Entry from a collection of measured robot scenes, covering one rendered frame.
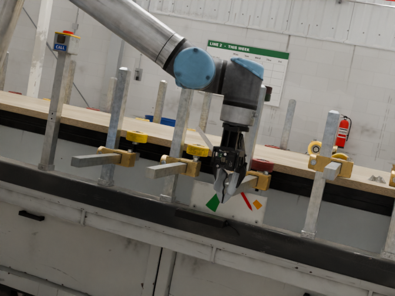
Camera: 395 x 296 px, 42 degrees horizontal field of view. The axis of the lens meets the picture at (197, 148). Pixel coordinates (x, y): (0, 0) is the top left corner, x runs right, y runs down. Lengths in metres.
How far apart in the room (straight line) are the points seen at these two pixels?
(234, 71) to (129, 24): 0.29
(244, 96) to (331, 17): 7.78
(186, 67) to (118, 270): 1.26
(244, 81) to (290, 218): 0.77
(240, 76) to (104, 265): 1.23
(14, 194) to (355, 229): 1.30
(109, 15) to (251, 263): 0.98
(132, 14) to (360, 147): 7.85
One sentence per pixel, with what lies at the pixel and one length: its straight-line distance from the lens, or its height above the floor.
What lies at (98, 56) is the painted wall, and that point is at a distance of 9.75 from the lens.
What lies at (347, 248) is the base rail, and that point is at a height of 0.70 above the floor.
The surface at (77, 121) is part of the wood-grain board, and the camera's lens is 2.18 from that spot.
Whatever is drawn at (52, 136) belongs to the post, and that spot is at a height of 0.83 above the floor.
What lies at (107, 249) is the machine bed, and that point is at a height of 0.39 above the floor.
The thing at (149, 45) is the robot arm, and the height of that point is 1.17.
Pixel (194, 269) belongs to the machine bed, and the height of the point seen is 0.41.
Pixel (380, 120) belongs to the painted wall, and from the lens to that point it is 8.92.
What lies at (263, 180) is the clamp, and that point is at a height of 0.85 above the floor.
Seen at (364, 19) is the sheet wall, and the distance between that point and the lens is 9.08.
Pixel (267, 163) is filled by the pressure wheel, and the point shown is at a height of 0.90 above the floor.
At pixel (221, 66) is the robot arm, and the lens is 1.32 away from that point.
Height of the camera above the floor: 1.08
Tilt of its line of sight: 5 degrees down
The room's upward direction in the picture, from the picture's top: 11 degrees clockwise
